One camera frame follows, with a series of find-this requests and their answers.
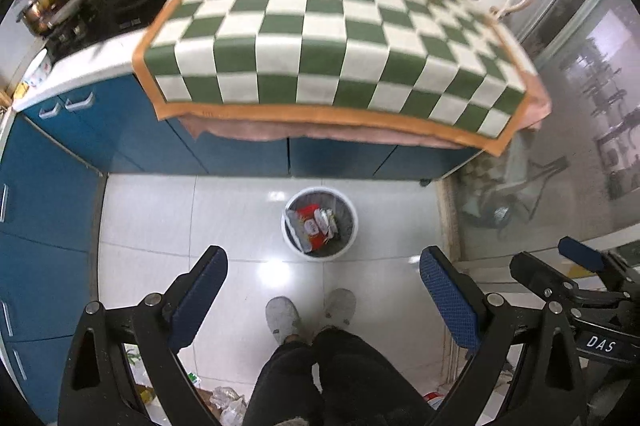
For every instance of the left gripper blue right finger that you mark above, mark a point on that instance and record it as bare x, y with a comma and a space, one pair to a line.
459, 301

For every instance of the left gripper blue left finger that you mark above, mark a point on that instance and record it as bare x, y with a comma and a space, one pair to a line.
188, 299

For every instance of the red snack bag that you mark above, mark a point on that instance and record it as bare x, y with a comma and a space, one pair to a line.
311, 227

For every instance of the white round trash bin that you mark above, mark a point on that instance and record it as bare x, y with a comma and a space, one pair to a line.
345, 216

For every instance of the left grey slipper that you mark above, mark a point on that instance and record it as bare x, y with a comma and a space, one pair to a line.
282, 319

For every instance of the grey slipper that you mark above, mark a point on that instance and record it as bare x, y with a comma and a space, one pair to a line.
282, 319
339, 308

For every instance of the right grey slipper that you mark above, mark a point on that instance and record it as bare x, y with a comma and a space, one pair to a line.
339, 308

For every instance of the person's black trouser legs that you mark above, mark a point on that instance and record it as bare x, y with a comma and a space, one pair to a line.
339, 379

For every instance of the green white checkered tablecloth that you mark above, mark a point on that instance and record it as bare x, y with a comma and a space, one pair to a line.
425, 69

